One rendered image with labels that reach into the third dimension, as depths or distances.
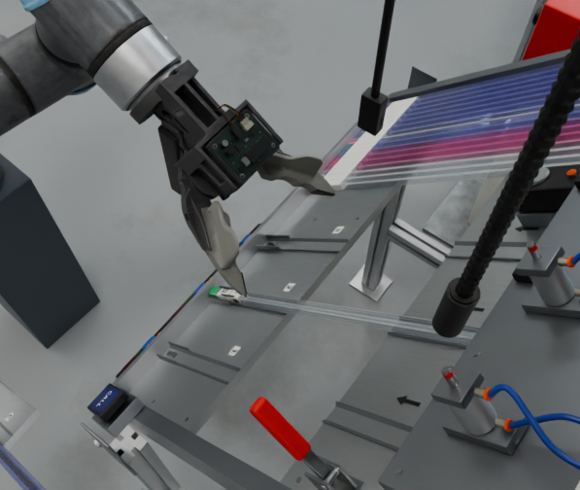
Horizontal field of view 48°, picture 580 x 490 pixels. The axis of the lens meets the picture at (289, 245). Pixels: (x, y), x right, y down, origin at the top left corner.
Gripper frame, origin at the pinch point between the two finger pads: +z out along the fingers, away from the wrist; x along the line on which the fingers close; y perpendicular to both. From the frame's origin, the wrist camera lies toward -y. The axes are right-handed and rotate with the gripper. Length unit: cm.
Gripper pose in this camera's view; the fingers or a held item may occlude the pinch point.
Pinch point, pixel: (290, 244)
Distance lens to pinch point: 67.5
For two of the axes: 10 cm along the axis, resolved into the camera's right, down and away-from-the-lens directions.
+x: 6.1, -6.8, 4.0
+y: 4.3, -1.4, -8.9
